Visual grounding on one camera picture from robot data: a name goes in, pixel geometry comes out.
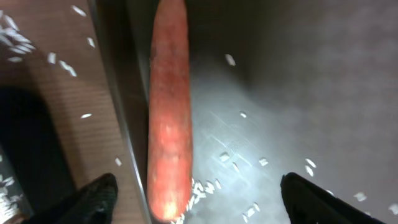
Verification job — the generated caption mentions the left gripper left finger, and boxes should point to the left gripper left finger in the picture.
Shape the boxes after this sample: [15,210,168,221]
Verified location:
[21,172,119,224]

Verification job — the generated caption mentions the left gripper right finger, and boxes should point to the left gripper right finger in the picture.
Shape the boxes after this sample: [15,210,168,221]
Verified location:
[280,172,383,224]

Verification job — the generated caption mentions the orange carrot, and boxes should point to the orange carrot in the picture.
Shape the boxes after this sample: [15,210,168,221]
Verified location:
[147,0,193,222]

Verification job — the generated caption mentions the black rectangular tray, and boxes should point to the black rectangular tray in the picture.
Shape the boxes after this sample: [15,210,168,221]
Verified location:
[1,86,76,217]

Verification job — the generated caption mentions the dark brown serving tray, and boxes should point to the dark brown serving tray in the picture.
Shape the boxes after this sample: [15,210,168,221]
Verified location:
[86,0,398,224]

